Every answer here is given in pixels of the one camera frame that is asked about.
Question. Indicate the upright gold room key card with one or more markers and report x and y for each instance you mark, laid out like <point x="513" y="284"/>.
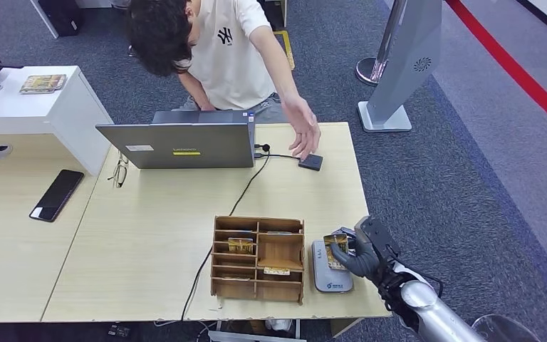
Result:
<point x="240" y="246"/>

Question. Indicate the person's left hand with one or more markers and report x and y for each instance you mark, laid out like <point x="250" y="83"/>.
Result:
<point x="304" y="127"/>

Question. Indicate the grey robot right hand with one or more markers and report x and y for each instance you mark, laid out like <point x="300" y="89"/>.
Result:
<point x="361" y="264"/>

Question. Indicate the grey bar under table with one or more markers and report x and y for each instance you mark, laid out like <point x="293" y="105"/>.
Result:
<point x="254" y="337"/>

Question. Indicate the black frame eyeglasses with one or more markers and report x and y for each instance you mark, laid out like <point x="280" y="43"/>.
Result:
<point x="120" y="174"/>

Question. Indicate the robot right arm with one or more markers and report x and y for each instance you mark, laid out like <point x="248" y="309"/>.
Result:
<point x="434" y="316"/>

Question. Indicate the black box case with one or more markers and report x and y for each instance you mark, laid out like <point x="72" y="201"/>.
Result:
<point x="61" y="16"/>

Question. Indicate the grey laptop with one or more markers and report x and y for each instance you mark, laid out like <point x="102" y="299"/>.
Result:
<point x="184" y="146"/>

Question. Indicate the chrome stanchion post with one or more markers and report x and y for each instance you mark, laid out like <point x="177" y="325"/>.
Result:
<point x="365" y="71"/>

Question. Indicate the black power strip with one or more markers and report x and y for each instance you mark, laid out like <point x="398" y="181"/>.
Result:
<point x="118" y="331"/>

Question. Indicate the white desk cabinet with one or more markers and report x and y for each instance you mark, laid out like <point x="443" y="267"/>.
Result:
<point x="66" y="118"/>

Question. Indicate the grey ID card reader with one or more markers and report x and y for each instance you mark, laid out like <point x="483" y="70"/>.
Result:
<point x="332" y="281"/>

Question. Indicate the small black box device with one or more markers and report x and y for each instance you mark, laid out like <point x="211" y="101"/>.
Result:
<point x="311" y="163"/>

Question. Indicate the person's right forearm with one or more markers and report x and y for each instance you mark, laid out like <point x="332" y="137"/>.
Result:
<point x="195" y="92"/>

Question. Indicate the grey kiosk stand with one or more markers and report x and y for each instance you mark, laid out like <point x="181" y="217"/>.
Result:
<point x="410" y="56"/>

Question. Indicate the wooden card organizer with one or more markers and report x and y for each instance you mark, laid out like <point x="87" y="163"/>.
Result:
<point x="233" y="289"/>

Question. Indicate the flat gold room key card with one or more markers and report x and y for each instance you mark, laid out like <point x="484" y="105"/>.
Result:
<point x="276" y="271"/>

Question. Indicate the person's left forearm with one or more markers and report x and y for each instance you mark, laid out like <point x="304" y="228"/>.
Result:
<point x="283" y="75"/>

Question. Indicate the white object under table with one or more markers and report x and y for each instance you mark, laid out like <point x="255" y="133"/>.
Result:
<point x="278" y="325"/>

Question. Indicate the person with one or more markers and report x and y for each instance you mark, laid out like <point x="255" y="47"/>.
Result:
<point x="226" y="71"/>

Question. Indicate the transparent round cover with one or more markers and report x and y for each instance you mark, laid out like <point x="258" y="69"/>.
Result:
<point x="504" y="330"/>

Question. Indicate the black smartphone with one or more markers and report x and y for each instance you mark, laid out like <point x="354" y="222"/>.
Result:
<point x="56" y="196"/>

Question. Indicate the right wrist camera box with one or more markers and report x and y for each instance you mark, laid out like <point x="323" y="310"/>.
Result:
<point x="377" y="238"/>

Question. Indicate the stack of gold cards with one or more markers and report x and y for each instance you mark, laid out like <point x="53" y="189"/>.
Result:
<point x="42" y="83"/>

